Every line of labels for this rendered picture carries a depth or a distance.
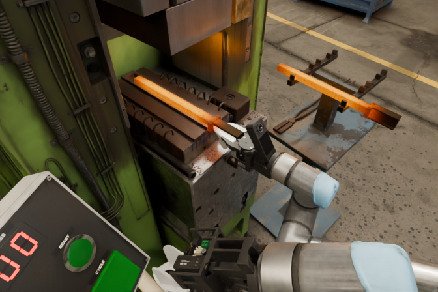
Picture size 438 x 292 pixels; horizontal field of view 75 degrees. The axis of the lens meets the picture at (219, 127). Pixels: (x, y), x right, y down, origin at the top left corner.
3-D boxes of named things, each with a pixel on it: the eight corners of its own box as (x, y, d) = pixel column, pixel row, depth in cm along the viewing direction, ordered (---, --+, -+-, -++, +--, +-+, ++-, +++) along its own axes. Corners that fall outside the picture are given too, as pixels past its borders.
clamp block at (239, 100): (249, 112, 102) (251, 98, 97) (234, 124, 97) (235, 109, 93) (223, 99, 108) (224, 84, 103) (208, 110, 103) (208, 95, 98)
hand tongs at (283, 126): (348, 79, 152) (349, 77, 152) (355, 82, 150) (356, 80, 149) (272, 130, 124) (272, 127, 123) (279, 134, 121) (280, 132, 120)
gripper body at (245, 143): (231, 162, 82) (267, 184, 76) (232, 141, 77) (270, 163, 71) (248, 147, 87) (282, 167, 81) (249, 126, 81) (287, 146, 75)
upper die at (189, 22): (231, 25, 71) (233, -16, 65) (171, 56, 60) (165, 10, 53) (128, -11, 91) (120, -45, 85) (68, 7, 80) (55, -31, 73)
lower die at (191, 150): (228, 130, 95) (229, 110, 89) (184, 165, 84) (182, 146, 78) (146, 83, 115) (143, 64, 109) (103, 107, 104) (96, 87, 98)
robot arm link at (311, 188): (321, 218, 69) (330, 197, 63) (281, 193, 74) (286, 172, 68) (335, 197, 73) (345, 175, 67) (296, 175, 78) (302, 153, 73)
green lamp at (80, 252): (101, 253, 50) (94, 242, 47) (76, 275, 47) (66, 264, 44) (91, 242, 51) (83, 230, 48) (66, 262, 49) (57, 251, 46)
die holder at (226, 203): (256, 191, 131) (268, 116, 100) (199, 255, 109) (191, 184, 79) (172, 135, 157) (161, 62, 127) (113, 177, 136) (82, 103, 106)
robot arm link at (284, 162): (286, 172, 68) (303, 152, 73) (270, 162, 71) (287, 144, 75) (281, 190, 74) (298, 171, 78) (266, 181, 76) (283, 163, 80)
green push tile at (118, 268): (142, 268, 57) (117, 248, 53) (123, 310, 52) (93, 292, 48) (135, 268, 57) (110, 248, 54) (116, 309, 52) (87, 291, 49)
